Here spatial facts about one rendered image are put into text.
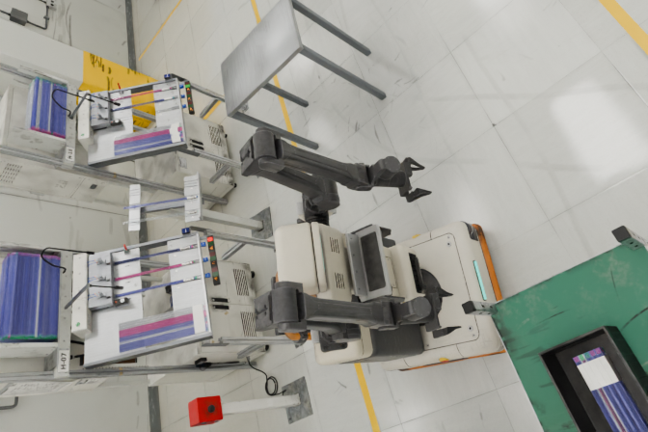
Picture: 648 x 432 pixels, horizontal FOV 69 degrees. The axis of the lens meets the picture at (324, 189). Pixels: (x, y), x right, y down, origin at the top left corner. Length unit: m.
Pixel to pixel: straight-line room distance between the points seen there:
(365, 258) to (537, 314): 0.57
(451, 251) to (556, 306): 0.99
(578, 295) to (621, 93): 1.35
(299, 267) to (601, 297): 0.81
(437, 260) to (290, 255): 1.10
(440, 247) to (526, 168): 0.61
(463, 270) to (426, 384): 0.73
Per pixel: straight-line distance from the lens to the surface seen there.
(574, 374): 1.43
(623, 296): 1.41
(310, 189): 1.47
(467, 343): 2.31
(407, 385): 2.84
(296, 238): 1.47
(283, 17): 2.98
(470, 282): 2.31
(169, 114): 3.88
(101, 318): 3.17
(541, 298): 1.46
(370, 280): 1.65
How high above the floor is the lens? 2.33
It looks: 43 degrees down
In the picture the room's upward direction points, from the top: 73 degrees counter-clockwise
